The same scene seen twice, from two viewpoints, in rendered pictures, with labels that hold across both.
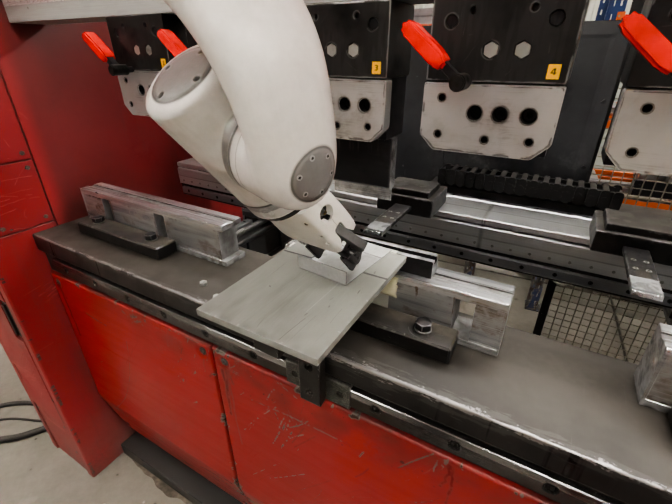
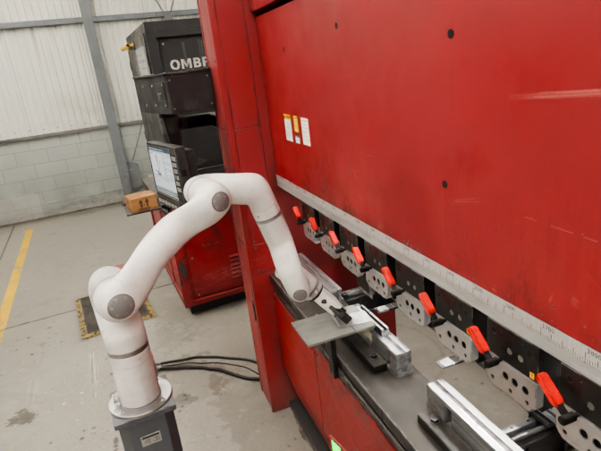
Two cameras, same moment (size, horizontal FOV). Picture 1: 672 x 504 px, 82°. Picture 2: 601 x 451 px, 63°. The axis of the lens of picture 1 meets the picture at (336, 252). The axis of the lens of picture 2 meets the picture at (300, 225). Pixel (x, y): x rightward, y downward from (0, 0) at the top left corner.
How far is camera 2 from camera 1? 141 cm
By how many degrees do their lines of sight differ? 39
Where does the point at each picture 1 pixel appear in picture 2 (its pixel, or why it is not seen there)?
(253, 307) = (306, 327)
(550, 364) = (414, 388)
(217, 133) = not seen: hidden behind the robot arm
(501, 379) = (387, 385)
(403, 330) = (366, 355)
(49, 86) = (287, 208)
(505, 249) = not seen: hidden behind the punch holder
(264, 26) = (285, 268)
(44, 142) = not seen: hidden behind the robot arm
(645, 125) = (400, 298)
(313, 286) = (329, 326)
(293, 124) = (291, 285)
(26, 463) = (247, 393)
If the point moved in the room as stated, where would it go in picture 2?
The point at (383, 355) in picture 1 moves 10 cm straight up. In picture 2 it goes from (355, 362) to (353, 339)
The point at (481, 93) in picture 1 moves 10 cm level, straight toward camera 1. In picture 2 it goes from (374, 273) to (350, 282)
